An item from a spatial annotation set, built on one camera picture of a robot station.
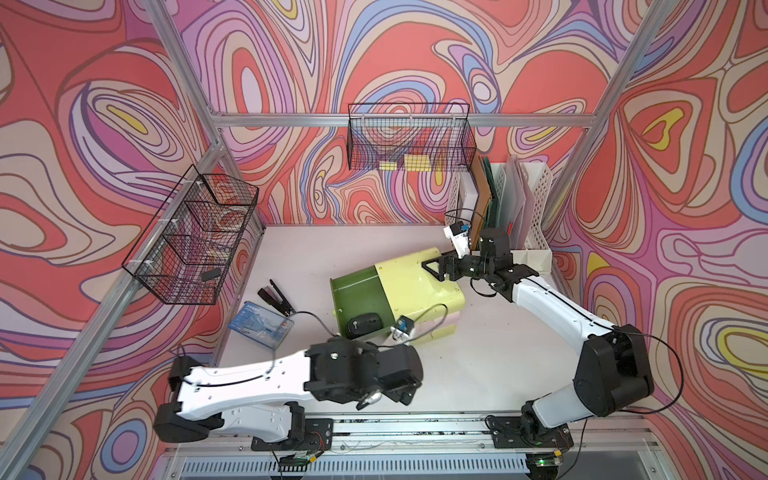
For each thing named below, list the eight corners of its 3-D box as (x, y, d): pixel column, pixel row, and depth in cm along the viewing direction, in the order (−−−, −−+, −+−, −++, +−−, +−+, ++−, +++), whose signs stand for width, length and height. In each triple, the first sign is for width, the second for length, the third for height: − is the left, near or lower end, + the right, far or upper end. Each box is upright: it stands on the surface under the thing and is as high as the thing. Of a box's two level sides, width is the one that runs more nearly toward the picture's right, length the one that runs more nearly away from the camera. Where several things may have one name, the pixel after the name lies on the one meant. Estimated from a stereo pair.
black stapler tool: (258, 294, 101) (256, 290, 99) (272, 283, 104) (270, 278, 102) (289, 318, 96) (286, 314, 93) (302, 305, 99) (301, 301, 97)
